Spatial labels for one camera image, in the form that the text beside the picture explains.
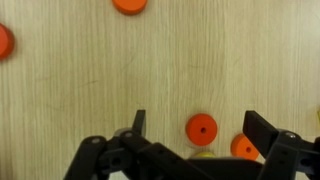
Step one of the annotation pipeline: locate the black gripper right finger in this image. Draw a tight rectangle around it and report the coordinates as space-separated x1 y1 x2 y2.
243 111 320 180

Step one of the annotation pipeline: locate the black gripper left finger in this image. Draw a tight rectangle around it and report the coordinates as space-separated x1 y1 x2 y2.
63 110 213 180

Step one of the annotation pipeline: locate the orange round block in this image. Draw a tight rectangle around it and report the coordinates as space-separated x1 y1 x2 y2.
231 133 259 160
112 0 148 15

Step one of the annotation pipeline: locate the yellow round block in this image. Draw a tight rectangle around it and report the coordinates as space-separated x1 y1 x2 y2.
190 151 216 158

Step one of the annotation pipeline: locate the red round block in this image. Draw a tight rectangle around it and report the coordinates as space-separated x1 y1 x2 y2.
0 24 15 60
185 114 218 146

